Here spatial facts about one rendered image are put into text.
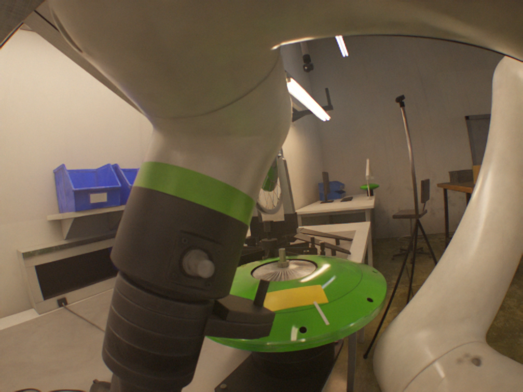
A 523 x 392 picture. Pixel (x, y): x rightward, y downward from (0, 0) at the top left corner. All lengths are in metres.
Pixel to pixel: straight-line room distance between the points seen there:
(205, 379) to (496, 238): 0.46
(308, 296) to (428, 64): 5.39
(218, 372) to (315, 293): 0.24
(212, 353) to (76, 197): 0.64
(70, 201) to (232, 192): 0.82
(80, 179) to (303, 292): 0.98
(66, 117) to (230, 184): 1.07
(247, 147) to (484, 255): 0.26
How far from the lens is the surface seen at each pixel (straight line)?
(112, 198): 0.97
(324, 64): 5.55
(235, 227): 0.16
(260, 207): 1.04
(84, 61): 0.31
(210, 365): 0.50
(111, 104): 1.32
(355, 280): 0.36
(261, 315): 0.20
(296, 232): 1.12
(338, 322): 0.29
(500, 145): 0.36
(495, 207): 0.32
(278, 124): 0.18
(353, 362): 1.50
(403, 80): 5.33
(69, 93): 1.23
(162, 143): 0.17
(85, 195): 0.92
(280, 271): 0.38
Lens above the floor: 1.22
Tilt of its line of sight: 2 degrees down
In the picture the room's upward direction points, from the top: 7 degrees counter-clockwise
